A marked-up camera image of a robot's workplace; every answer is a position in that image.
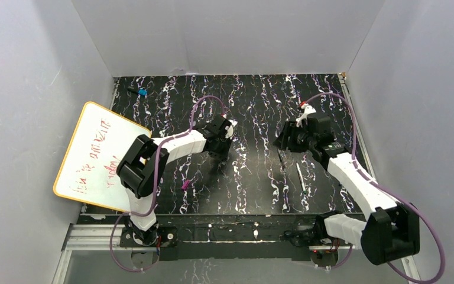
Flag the magenta pen cap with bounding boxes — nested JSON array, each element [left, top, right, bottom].
[[181, 180, 190, 191]]

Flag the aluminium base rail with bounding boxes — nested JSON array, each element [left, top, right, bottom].
[[54, 221, 421, 284]]

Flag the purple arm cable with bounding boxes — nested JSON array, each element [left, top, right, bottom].
[[299, 92, 446, 284], [109, 95, 228, 273]]

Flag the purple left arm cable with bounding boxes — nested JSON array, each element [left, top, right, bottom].
[[109, 95, 228, 273]]

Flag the black pen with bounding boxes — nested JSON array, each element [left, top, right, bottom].
[[277, 149, 286, 172]]

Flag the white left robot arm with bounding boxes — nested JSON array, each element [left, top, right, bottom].
[[116, 115, 238, 246]]

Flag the blue capped black marker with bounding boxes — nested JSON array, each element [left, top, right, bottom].
[[127, 86, 148, 96]]

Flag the white green pen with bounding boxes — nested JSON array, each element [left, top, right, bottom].
[[296, 162, 307, 194]]

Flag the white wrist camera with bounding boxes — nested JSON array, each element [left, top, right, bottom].
[[225, 120, 238, 139], [296, 102, 316, 128]]

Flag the yellow framed whiteboard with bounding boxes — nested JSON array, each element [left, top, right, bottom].
[[53, 102, 151, 211]]

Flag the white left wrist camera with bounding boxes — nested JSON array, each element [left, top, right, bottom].
[[225, 120, 238, 139]]

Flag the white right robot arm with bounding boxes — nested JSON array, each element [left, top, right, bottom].
[[273, 113, 420, 265]]

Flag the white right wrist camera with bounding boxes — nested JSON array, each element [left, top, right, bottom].
[[296, 102, 316, 128]]

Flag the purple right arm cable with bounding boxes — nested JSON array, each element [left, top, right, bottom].
[[299, 92, 446, 284]]

